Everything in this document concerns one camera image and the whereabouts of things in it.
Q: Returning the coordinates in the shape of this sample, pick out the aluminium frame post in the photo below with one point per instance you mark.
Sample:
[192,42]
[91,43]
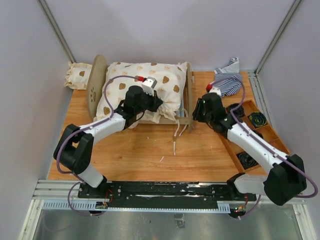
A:
[293,9]
[56,30]

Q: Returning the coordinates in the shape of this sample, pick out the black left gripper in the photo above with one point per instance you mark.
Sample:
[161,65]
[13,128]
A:
[156,102]

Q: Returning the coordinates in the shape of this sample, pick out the left aluminium frame post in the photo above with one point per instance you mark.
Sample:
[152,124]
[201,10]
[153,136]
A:
[56,30]

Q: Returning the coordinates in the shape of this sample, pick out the wooden compartment tray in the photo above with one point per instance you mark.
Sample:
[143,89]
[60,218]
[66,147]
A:
[269,135]

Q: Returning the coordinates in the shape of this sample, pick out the dark rolled fabric item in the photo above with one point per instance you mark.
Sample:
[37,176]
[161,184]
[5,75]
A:
[246,160]

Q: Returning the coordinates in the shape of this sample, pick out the small bear print pillow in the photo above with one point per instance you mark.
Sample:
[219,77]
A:
[77,76]

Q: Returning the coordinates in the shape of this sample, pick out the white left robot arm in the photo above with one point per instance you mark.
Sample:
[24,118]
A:
[74,149]

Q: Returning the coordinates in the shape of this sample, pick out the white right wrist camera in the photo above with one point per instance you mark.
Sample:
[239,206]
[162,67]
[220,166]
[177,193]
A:
[215,90]

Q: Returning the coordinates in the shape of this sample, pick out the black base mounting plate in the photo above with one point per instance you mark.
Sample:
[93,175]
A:
[161,192]

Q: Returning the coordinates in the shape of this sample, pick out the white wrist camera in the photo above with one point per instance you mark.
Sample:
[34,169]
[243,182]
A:
[148,85]
[215,90]

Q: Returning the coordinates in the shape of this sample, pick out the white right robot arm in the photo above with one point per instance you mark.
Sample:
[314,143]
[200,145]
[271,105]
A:
[285,178]

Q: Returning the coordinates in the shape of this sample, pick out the right aluminium frame post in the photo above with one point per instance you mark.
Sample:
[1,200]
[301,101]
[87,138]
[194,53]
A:
[293,9]

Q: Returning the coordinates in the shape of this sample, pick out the wooden striped pet bed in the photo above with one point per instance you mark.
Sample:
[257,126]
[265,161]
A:
[108,84]

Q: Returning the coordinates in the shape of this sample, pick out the black orange rolled fabric item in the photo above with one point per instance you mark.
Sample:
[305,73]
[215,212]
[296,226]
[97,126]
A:
[258,133]

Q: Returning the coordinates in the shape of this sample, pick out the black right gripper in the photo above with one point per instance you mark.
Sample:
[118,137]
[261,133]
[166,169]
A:
[196,114]

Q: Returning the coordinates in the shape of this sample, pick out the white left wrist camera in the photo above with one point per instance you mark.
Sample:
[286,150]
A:
[148,85]

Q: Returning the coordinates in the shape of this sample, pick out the blue striped cloth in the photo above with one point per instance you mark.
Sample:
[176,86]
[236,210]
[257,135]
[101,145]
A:
[229,78]

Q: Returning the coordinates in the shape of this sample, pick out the grey slotted cable duct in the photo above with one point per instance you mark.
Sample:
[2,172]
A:
[131,206]

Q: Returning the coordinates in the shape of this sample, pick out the blue yellow rolled fabric item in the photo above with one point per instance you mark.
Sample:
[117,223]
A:
[258,119]

